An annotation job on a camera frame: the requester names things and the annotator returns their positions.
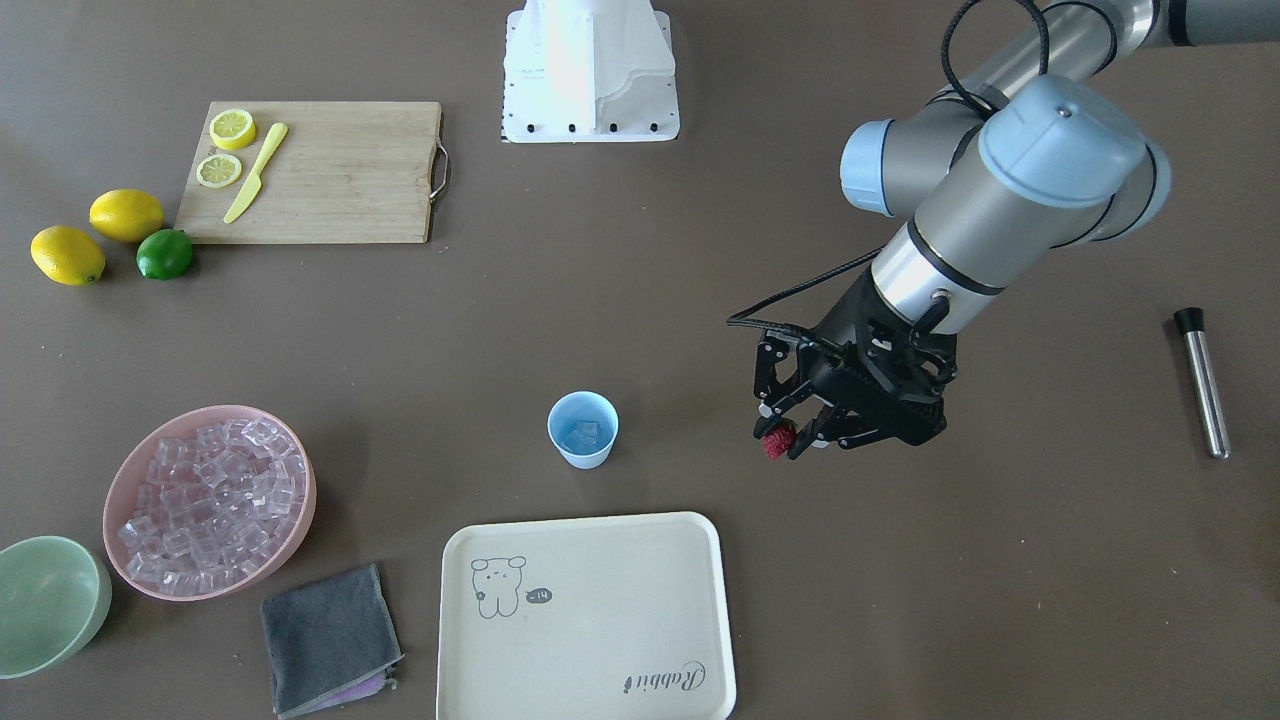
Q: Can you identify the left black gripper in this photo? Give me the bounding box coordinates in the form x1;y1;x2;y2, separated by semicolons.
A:
751;272;957;460

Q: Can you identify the red strawberry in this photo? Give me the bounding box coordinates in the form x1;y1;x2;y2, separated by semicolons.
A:
762;421;797;460

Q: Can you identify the clear ice cube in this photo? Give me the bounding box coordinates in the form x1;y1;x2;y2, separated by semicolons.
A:
562;420;603;455

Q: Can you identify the steel muddler with black tip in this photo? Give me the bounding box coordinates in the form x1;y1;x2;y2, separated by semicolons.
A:
1172;306;1231;460

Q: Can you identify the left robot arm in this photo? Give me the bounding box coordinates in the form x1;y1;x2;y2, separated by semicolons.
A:
728;1;1277;459

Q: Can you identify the light blue plastic cup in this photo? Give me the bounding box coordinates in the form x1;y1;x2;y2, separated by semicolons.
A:
547;391;620;470

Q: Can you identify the pile of clear ice cubes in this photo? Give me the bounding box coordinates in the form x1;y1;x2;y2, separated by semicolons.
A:
118;418;307;597

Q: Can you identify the beige rabbit tray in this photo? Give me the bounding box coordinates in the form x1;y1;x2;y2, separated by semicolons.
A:
435;511;737;719

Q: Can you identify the wooden cutting board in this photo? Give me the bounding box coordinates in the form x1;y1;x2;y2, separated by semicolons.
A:
173;100;448;245

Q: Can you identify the grey folded cloth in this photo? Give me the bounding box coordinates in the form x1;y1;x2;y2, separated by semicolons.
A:
260;562;404;719

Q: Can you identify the yellow plastic knife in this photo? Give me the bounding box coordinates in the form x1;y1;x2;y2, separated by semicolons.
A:
221;122;289;224

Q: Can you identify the pink bowl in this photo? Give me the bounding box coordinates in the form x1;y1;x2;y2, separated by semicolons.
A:
102;404;317;603

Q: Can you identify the lower lemon half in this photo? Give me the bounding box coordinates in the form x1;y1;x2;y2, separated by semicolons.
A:
193;152;243;190

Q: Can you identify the lemon half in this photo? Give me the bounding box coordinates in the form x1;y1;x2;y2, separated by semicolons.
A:
193;152;243;190
207;108;257;151

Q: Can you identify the upper lemon half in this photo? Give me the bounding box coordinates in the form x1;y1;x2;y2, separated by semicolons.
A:
207;108;257;151

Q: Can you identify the green lime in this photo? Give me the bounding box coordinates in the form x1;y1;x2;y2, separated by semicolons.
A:
134;229;195;281

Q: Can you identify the upper whole lemon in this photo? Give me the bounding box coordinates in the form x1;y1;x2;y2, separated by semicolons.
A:
90;188;165;243

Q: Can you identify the whole lemon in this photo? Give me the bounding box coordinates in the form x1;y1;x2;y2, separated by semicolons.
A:
90;188;165;243
29;225;106;286

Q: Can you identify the lower whole lemon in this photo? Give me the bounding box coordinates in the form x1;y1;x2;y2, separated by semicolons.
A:
29;225;106;286

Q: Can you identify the green bowl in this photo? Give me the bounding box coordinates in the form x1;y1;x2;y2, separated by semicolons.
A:
1;536;113;680

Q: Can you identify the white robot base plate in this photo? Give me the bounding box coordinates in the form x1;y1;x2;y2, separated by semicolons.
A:
500;1;681;143

